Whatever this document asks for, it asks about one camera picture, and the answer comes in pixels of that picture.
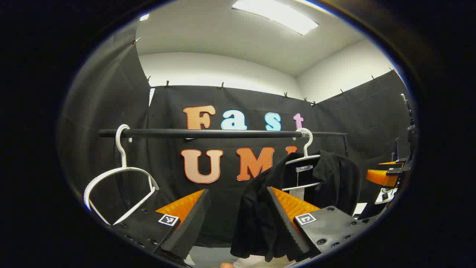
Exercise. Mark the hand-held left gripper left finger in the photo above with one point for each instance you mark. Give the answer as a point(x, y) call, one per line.
point(189, 230)

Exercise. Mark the white hanger with garment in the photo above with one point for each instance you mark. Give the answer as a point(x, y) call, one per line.
point(301, 160)

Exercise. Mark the row of black clips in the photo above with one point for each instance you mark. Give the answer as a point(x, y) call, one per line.
point(167, 84)

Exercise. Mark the black backdrop cloth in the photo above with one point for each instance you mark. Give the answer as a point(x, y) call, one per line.
point(167, 111)

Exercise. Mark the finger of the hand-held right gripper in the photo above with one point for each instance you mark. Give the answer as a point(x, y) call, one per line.
point(381, 178)
point(394, 162)

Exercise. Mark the small ceiling light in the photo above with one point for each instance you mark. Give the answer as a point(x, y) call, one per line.
point(144, 17)

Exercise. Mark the large ceiling light panel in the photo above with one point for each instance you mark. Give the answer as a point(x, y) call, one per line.
point(277, 15)

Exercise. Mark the black knit garment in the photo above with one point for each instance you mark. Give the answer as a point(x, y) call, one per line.
point(256, 208)

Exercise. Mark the white empty hanger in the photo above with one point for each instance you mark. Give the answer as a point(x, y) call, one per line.
point(123, 158)

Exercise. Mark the black clothes rail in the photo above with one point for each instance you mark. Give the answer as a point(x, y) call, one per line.
point(223, 133)

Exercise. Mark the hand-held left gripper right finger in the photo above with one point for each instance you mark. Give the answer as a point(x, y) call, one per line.
point(284, 230)

